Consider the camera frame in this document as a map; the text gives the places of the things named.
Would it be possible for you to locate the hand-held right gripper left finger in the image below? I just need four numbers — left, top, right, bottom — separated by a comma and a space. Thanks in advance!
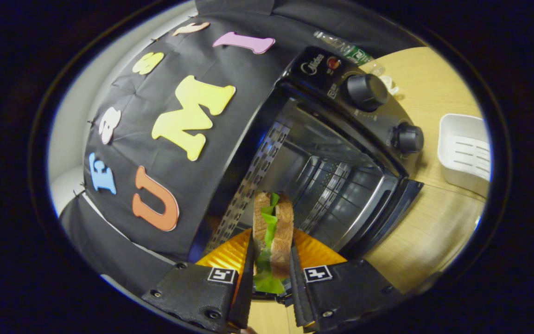
142, 228, 254, 334

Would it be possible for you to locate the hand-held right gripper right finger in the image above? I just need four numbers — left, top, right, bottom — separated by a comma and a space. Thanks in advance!
288, 228, 402, 334

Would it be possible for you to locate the lettuce sandwich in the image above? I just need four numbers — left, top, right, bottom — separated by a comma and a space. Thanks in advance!
252, 191, 294, 295

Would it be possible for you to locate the black electric oven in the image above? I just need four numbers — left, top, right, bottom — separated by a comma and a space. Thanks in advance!
193, 45, 425, 260

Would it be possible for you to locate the white plastic tray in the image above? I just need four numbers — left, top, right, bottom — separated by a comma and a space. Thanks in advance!
437, 114, 491, 199

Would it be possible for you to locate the white divided snack plate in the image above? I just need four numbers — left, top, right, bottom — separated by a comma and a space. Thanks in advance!
381, 74, 401, 96

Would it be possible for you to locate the clear water bottle green label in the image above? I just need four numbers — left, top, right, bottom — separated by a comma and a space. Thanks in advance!
314, 31, 386, 77

